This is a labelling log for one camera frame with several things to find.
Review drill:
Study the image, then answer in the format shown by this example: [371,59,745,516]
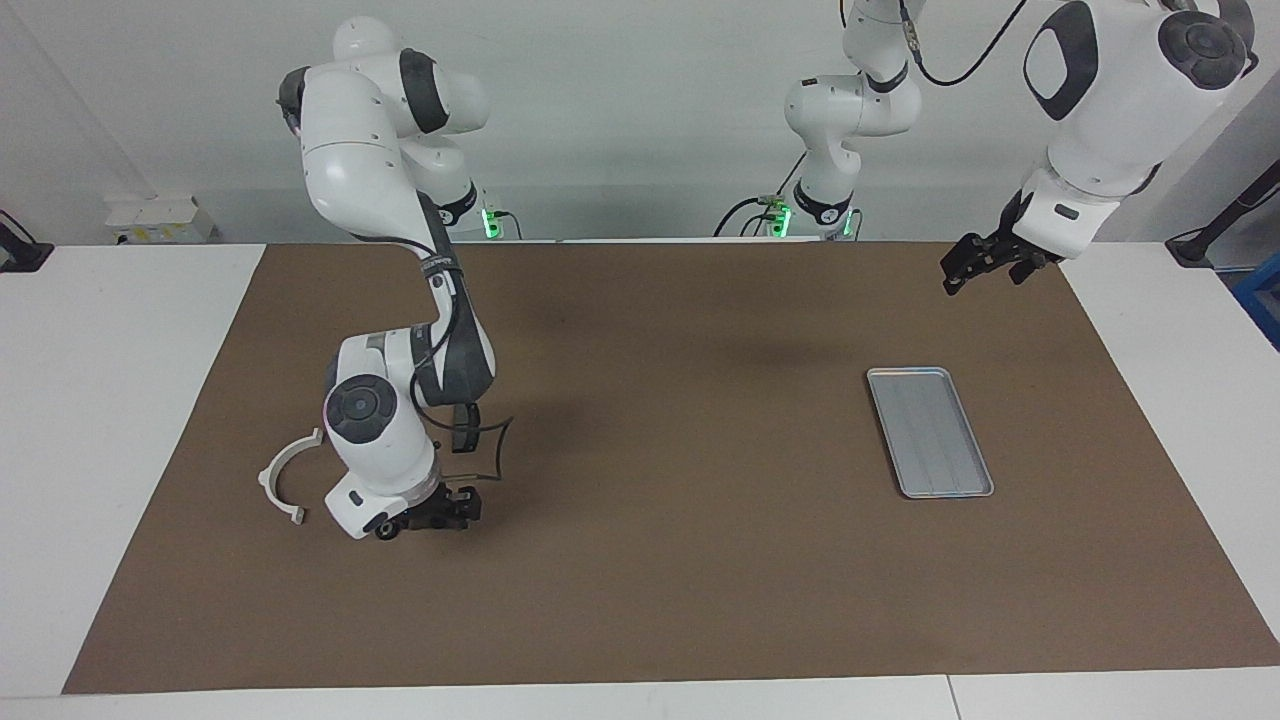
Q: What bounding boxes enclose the silver metal tray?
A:
[866,366,995,499]

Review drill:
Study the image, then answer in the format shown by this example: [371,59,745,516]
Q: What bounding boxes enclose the brown table mat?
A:
[62,240,1280,694]

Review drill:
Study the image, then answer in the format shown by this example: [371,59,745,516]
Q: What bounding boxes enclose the blue crate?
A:
[1232,252,1280,351]

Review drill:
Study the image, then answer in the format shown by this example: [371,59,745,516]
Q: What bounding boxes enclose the white power strip box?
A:
[103,195,216,244]

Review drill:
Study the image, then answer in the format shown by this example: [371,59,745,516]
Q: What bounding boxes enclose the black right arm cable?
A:
[410,255,514,483]

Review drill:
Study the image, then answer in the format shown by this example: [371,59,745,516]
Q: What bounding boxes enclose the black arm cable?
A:
[410,255,514,483]
[895,0,1031,89]

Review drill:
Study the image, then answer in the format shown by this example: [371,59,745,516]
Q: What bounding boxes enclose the white curved plastic bracket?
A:
[257,427,326,526]

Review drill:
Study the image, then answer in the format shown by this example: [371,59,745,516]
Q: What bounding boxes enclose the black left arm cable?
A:
[895,0,1031,89]

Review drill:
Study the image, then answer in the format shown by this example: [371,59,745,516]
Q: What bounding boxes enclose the black camera stand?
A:
[1165,160,1280,266]

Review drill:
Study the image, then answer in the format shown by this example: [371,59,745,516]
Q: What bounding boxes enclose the black left base cables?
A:
[714,150,807,238]

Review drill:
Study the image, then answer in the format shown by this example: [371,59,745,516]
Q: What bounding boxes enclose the black clamp mount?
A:
[0,210,54,273]

